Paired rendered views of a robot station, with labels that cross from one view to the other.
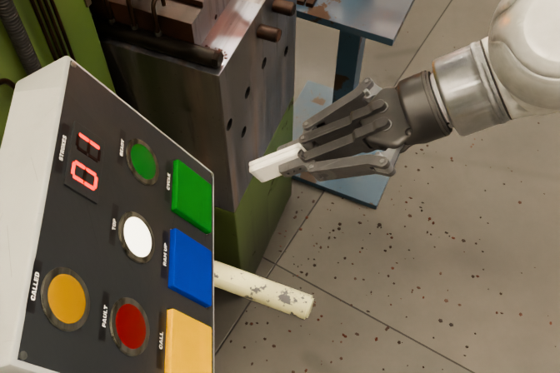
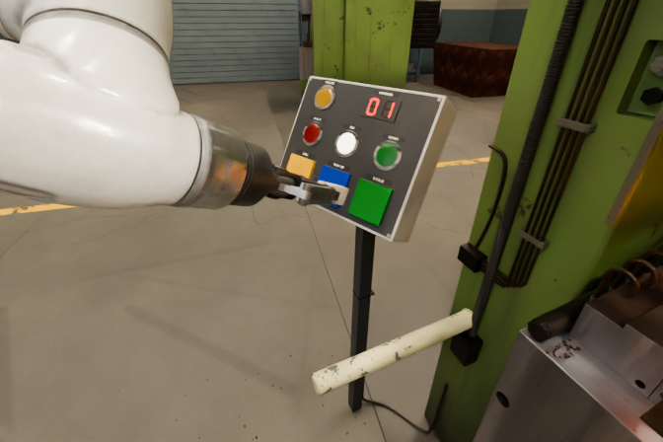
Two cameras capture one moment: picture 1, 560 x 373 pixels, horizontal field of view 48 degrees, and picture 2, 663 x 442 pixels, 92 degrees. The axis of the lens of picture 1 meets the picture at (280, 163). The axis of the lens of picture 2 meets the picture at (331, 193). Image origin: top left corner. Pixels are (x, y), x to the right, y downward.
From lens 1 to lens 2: 91 cm
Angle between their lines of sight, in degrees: 88
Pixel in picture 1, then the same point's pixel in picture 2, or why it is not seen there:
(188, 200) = (365, 192)
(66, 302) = (322, 95)
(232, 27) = (618, 398)
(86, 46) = (575, 242)
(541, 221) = not seen: outside the picture
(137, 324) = (311, 136)
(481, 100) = not seen: hidden behind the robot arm
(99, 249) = (341, 116)
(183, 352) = (297, 165)
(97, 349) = (308, 113)
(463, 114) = not seen: hidden behind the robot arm
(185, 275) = (326, 176)
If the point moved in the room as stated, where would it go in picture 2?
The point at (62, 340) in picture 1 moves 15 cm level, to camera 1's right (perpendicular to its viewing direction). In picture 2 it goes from (312, 97) to (257, 108)
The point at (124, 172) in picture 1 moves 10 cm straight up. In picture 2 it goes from (379, 138) to (383, 86)
